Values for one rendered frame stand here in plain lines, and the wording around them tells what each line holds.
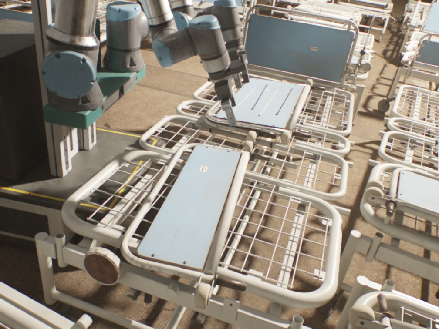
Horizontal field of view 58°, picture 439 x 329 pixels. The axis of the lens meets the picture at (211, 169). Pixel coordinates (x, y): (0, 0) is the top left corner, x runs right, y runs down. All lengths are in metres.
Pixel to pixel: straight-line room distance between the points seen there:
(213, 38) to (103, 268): 0.75
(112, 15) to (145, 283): 1.14
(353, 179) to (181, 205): 1.68
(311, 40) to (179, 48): 1.63
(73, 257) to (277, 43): 2.04
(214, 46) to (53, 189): 0.90
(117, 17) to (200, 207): 0.92
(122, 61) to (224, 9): 0.50
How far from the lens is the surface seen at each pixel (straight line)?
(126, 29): 1.82
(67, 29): 1.23
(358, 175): 2.85
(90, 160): 1.94
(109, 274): 1.16
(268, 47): 2.84
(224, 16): 1.71
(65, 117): 1.47
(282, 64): 2.84
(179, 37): 1.27
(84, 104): 1.45
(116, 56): 1.85
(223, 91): 1.32
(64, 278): 1.82
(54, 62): 1.22
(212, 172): 1.48
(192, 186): 1.40
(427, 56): 3.99
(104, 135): 2.16
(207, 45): 1.28
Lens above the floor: 1.31
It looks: 31 degrees down
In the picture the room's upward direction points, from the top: 8 degrees clockwise
